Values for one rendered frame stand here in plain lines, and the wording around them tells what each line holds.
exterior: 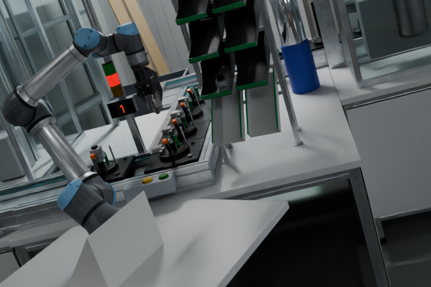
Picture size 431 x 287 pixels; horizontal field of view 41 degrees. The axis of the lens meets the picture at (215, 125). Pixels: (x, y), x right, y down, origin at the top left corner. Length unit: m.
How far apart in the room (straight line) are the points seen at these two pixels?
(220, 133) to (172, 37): 5.01
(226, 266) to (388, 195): 1.52
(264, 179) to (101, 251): 0.75
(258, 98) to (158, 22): 5.07
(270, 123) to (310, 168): 0.26
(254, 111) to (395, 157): 0.94
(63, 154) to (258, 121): 0.79
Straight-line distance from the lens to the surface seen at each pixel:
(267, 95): 2.41
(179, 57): 7.39
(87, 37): 2.03
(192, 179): 2.36
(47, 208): 2.59
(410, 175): 3.12
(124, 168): 2.56
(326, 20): 3.42
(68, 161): 2.20
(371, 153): 3.03
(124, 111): 2.59
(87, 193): 2.03
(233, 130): 2.38
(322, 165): 2.25
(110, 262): 1.89
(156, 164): 2.46
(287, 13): 3.06
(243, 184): 2.28
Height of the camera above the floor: 1.80
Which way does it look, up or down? 18 degrees down
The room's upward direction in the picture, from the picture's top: 18 degrees counter-clockwise
